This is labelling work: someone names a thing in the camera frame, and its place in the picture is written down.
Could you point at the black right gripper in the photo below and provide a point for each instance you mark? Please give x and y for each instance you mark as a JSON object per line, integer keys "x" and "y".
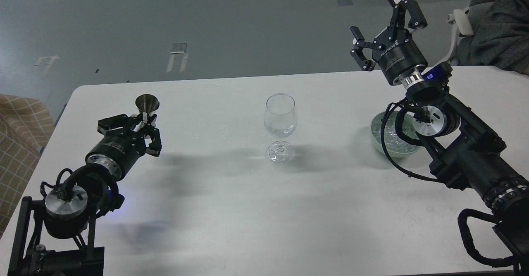
{"x": 393, "y": 50}

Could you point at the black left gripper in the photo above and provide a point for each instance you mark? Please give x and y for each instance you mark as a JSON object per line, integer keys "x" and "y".
{"x": 119, "y": 150}

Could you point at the steel cocktail jigger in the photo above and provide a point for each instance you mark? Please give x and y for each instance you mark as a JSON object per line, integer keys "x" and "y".
{"x": 147, "y": 105}

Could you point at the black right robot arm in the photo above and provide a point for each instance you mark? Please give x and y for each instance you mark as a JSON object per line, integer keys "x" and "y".
{"x": 464, "y": 150}

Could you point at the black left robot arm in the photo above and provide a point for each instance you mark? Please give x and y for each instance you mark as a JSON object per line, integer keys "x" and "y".
{"x": 55, "y": 236}

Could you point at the clear ice cubes pile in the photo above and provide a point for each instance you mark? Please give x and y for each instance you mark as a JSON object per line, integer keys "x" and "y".
{"x": 394, "y": 145}

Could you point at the clear wine glass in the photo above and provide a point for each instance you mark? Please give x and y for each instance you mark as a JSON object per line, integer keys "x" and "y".
{"x": 280, "y": 121}

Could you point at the white office chair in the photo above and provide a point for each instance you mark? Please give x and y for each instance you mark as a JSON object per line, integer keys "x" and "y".
{"x": 460, "y": 27}

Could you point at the silver floor socket plate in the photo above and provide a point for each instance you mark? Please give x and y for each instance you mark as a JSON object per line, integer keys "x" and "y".
{"x": 178, "y": 48}

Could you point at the beige checked cloth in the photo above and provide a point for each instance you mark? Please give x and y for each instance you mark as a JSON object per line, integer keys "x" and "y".
{"x": 26, "y": 127}

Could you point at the green bowl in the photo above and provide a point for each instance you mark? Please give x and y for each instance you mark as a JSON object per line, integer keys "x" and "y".
{"x": 407, "y": 128}

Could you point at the person in grey sweater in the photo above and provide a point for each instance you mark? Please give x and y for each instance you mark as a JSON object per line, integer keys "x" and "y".
{"x": 501, "y": 38}

